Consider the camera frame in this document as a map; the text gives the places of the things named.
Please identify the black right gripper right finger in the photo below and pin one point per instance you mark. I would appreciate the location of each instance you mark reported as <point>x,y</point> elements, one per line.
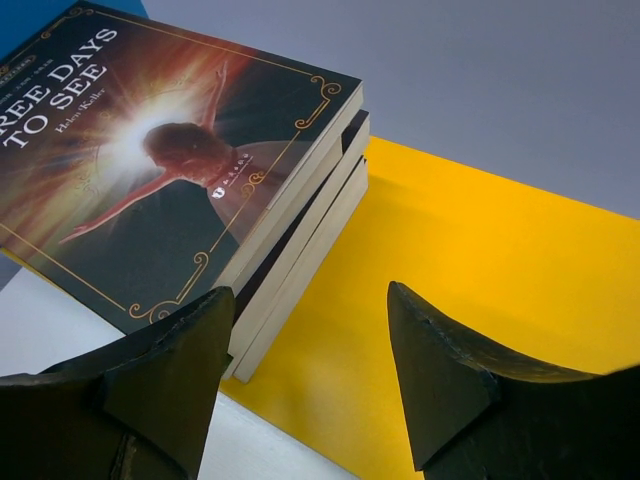
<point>476,409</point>

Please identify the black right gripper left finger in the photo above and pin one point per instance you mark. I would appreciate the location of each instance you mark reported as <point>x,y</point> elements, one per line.
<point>137,408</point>

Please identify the Three Days to See book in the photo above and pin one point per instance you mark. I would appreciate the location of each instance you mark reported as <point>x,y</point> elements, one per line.
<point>143,164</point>

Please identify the A Tale of Two Cities book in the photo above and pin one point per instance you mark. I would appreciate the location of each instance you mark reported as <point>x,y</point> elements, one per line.
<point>259,290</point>

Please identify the Jane Eyre book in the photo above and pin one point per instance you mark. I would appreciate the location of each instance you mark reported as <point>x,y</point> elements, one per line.
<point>295,283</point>

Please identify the Animal Farm book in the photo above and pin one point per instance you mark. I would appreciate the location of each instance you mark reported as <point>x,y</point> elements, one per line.
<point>268,300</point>

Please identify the blue yellow wooden bookshelf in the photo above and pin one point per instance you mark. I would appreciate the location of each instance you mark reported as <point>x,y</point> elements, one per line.
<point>503,187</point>

